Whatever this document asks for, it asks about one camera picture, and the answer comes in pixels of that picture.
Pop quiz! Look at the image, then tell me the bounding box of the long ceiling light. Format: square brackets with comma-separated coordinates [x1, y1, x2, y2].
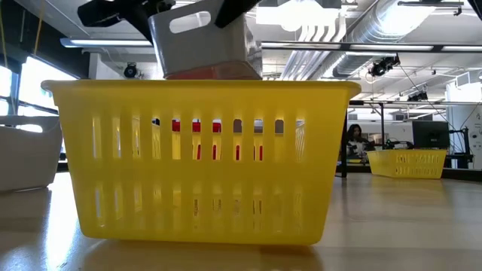
[261, 41, 482, 53]
[59, 37, 154, 49]

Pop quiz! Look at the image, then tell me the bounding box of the person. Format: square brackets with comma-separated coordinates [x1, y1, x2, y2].
[345, 123, 376, 161]

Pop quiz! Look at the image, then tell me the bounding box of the yellow plastic slotted basket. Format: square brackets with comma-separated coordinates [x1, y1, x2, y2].
[367, 148, 448, 180]
[40, 79, 362, 246]

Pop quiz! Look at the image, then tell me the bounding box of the large bright window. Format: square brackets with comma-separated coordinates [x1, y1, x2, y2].
[0, 56, 82, 117]

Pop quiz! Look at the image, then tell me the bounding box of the white plastic handled bin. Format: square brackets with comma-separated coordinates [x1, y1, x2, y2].
[0, 115, 64, 193]
[148, 0, 264, 81]

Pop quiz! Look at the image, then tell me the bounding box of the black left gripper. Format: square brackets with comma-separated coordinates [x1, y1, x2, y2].
[77, 0, 176, 42]

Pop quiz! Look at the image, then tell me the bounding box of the black monitor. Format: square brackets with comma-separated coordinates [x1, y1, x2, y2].
[411, 120, 451, 151]

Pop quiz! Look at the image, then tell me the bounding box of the black machine frame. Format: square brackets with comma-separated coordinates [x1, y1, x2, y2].
[447, 127, 474, 169]

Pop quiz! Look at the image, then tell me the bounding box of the silver ventilation duct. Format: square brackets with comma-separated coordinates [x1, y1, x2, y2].
[331, 0, 438, 80]

